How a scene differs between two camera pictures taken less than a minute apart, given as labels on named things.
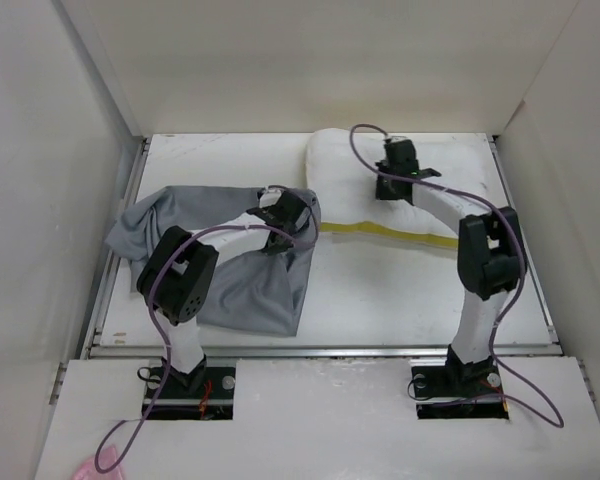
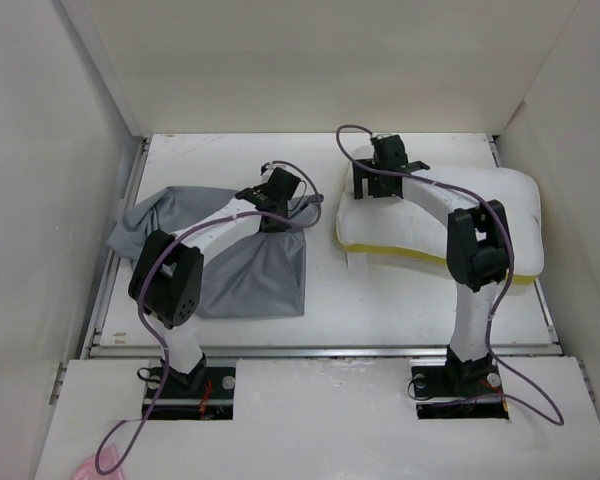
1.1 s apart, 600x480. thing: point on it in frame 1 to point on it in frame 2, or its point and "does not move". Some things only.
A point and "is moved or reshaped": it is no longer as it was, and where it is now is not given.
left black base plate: x=215 y=400 does not move
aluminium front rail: x=318 y=351 does not move
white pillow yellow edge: x=342 y=171 to x=396 y=227
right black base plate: x=458 y=392 does not move
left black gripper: x=282 y=248 to x=283 y=225
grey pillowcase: x=259 y=291 is moved or reshaped
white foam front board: x=324 y=419 does not move
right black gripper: x=382 y=192 does not move
